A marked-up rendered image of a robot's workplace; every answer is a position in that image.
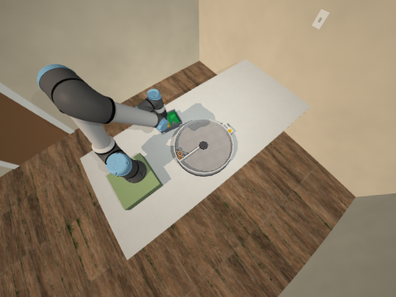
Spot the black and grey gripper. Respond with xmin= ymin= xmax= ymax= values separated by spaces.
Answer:
xmin=154 ymin=106 xmax=168 ymax=120

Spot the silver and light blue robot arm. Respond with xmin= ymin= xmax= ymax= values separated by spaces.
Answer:
xmin=37 ymin=64 xmax=169 ymax=183

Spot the grey round turntable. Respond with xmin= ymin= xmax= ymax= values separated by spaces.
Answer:
xmin=173 ymin=119 xmax=234 ymax=177

